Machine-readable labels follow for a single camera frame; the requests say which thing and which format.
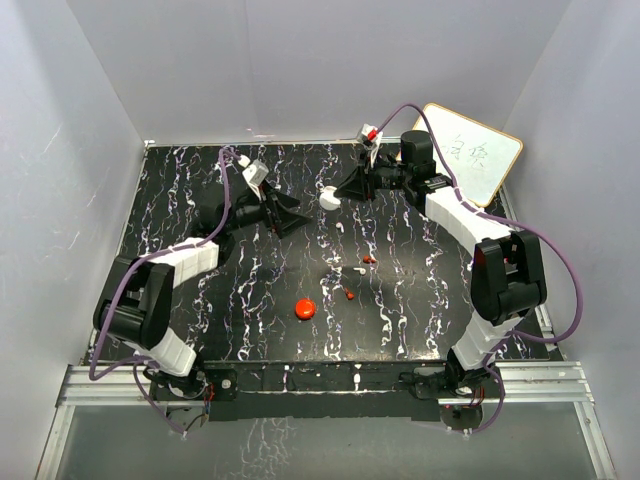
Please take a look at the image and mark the black front base bar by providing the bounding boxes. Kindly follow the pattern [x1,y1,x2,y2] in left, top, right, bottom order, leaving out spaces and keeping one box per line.
[204,361,451,421]

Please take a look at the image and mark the white earbud charging case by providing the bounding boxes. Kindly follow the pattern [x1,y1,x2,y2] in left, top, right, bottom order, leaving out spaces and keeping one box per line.
[319,186,341,211]

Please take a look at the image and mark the purple cable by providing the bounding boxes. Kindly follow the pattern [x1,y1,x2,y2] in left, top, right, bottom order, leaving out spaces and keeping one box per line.
[88,146,251,436]
[374,103,585,434]

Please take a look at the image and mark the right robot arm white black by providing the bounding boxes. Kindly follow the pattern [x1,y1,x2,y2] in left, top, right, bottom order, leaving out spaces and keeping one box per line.
[331,125,547,397]

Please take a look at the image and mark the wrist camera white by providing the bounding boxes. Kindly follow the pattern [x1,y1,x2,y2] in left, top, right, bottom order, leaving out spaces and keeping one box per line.
[356,123,382,150]
[238,155,269,201]

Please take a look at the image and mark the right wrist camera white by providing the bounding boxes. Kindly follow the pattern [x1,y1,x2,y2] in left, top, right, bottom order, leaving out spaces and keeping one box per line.
[356,123,382,150]

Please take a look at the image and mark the red earbud charging case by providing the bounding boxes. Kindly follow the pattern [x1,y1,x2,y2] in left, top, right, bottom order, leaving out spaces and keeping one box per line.
[294,298,317,321]

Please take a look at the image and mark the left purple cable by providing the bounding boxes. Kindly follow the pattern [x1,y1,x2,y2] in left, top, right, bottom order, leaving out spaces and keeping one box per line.
[88,146,251,436]

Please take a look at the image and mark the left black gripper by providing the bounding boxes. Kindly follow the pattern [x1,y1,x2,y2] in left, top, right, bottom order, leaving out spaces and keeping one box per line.
[224,181,313,239]

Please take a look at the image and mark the whiteboard with wooden frame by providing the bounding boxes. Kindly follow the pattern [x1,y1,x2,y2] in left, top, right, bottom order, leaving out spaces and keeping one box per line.
[414,103,523,207]

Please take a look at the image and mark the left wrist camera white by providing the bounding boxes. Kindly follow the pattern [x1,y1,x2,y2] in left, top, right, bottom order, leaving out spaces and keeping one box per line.
[238,155,269,201]

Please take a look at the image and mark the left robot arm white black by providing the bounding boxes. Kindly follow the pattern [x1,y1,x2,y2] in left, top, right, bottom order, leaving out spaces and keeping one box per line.
[93,181,310,399]

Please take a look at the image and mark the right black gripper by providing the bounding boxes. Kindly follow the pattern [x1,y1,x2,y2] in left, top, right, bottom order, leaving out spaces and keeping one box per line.
[334,150,412,203]

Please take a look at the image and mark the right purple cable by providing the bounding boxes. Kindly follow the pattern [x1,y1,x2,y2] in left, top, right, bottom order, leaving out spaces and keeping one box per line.
[374,103,585,434]

